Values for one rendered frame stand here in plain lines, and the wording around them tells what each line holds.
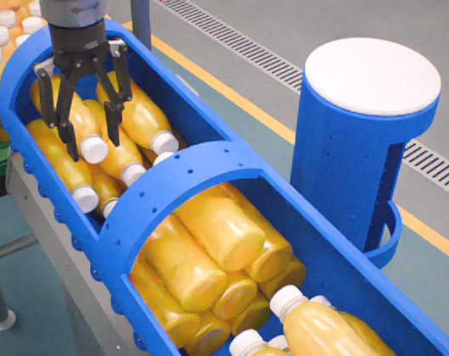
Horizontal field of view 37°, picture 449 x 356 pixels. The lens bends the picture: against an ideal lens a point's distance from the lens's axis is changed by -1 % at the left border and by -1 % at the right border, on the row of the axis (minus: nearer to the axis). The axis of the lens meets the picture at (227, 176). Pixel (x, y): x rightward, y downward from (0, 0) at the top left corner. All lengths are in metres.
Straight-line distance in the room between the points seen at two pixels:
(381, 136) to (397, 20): 2.57
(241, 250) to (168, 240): 0.10
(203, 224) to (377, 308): 0.25
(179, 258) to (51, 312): 1.45
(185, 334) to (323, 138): 0.61
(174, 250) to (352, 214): 0.69
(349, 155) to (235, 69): 1.97
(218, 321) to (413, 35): 2.99
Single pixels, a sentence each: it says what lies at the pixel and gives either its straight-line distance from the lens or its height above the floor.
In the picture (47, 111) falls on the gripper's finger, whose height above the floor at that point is 1.22.
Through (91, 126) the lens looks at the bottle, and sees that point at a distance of 1.07.
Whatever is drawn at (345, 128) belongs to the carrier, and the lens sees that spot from 1.33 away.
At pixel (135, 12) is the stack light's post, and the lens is 1.78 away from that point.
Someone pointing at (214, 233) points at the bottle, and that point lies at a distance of 0.83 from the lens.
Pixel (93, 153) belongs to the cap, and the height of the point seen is 1.11.
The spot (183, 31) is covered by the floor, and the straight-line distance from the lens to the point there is 3.60.
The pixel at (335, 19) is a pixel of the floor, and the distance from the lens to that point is 3.79.
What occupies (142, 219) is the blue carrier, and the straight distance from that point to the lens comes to 0.82.
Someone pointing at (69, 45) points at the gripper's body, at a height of 1.32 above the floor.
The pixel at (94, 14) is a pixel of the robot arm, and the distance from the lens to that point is 0.89.
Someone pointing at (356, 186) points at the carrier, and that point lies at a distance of 1.41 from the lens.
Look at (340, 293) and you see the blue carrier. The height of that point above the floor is 1.05.
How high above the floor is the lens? 1.78
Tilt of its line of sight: 42 degrees down
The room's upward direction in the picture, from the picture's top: 2 degrees clockwise
